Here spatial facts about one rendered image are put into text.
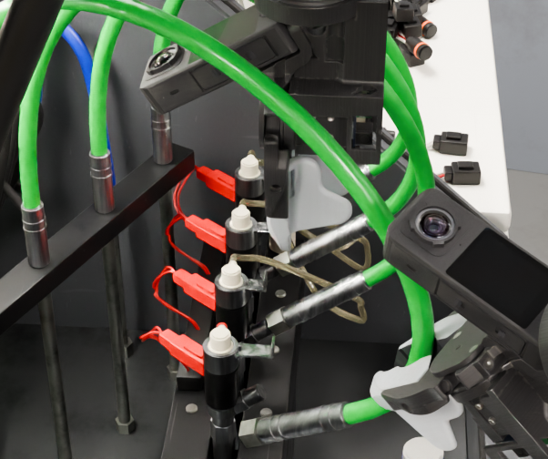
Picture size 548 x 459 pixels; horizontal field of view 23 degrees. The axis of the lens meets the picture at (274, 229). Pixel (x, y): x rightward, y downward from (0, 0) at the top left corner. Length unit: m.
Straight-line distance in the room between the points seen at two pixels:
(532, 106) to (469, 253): 2.44
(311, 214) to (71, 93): 0.43
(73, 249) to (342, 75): 0.35
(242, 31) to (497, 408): 0.30
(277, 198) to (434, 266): 0.20
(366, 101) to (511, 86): 2.29
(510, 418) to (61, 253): 0.50
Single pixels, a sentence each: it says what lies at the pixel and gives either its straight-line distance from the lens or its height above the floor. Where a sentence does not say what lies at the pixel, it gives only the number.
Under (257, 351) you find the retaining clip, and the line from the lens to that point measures 1.04.
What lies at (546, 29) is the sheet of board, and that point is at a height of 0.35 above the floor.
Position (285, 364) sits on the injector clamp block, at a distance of 1.18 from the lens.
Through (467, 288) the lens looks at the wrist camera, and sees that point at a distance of 0.71.
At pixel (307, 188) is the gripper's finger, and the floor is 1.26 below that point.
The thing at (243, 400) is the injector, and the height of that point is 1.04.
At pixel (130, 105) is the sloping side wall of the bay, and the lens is 1.29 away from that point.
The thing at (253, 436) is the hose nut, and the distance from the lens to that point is 0.95.
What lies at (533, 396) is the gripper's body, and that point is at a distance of 0.75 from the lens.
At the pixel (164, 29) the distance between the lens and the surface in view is 0.79.
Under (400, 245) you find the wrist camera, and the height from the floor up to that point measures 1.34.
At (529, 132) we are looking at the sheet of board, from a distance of 3.18.
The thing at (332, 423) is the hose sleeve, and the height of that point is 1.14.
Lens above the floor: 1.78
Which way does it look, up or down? 37 degrees down
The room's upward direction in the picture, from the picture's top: straight up
